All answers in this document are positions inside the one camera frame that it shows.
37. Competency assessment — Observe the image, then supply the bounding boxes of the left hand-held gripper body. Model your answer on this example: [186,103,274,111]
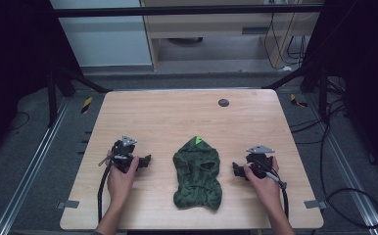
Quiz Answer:
[111,134,138,173]

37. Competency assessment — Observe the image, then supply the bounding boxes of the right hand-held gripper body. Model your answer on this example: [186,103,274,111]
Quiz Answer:
[245,144,276,179]

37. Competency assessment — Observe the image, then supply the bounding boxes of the person's left hand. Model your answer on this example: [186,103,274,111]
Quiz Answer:
[106,149,141,211]

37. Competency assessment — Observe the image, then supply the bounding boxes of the person's right hand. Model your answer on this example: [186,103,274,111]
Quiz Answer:
[243,156,281,212]

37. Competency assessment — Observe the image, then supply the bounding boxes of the green knit balaclava hat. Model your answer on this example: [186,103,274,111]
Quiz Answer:
[171,135,224,212]

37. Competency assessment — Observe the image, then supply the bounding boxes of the yellow black striped tape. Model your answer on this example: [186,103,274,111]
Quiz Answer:
[80,95,94,115]
[289,93,309,109]

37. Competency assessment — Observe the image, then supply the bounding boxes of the grey tape tab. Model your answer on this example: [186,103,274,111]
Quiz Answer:
[303,199,328,211]
[56,199,80,211]

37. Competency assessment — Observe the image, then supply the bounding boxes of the black metal stand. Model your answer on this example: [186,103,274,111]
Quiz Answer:
[45,60,114,129]
[262,57,330,123]

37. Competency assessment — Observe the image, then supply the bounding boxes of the white cabinet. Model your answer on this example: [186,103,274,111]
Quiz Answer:
[49,0,154,68]

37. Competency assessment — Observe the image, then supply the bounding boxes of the dark curtain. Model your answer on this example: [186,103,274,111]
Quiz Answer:
[307,0,378,184]
[0,0,83,167]

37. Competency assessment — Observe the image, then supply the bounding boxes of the light wooden desk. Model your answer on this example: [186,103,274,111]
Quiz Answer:
[139,0,322,71]

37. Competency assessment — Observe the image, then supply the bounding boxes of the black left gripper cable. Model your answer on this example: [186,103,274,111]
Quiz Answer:
[97,154,128,223]

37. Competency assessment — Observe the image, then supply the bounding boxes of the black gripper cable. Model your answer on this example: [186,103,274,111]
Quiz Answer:
[253,161,290,219]
[97,154,128,223]

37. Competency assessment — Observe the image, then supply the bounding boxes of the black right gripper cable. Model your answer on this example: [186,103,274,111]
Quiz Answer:
[253,161,290,219]

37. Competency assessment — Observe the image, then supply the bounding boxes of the long black floor cable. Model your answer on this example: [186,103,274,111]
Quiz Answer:
[288,76,378,230]

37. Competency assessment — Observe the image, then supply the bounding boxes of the aluminium floor rail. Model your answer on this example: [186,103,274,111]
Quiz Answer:
[304,92,378,235]
[0,97,71,235]

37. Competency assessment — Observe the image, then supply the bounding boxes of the thin black floor cable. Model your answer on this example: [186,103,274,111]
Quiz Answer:
[6,111,31,132]

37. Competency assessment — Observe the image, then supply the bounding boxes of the black cables under desk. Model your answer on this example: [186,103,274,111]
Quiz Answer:
[262,12,310,71]

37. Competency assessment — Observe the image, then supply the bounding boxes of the black horizontal frame bar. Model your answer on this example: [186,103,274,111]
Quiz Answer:
[50,3,325,19]

